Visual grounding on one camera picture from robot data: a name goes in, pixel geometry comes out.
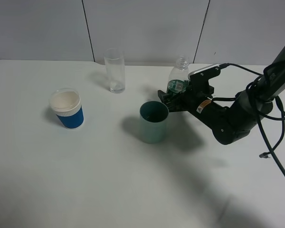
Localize blue paper cup white lid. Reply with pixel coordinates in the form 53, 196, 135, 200
49, 88, 84, 129

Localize tall clear glass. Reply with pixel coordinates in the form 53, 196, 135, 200
104, 48, 125, 94

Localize black camera cable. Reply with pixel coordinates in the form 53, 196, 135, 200
211, 62, 285, 193

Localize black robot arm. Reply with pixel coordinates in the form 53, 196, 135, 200
158, 46, 285, 145

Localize wrist camera on grey bracket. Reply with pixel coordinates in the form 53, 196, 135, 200
188, 64, 221, 96

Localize clear bottle with green label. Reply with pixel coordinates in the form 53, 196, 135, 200
166, 55, 190, 95

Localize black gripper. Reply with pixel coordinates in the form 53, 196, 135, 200
157, 83, 230, 144

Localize teal plastic cup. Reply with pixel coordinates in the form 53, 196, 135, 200
140, 101, 169, 144

